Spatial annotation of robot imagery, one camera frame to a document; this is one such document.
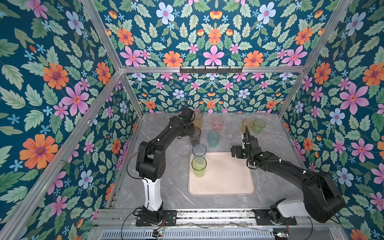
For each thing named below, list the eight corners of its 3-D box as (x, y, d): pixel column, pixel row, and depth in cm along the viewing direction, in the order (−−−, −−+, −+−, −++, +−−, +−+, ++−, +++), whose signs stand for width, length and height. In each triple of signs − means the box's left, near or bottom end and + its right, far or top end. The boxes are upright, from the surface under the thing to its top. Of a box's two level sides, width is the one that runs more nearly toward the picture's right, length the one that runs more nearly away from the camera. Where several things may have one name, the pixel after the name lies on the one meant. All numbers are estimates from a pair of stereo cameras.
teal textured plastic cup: (207, 147, 102) (208, 137, 93) (207, 141, 106) (208, 130, 97) (218, 147, 102) (220, 137, 93) (218, 141, 106) (219, 130, 97)
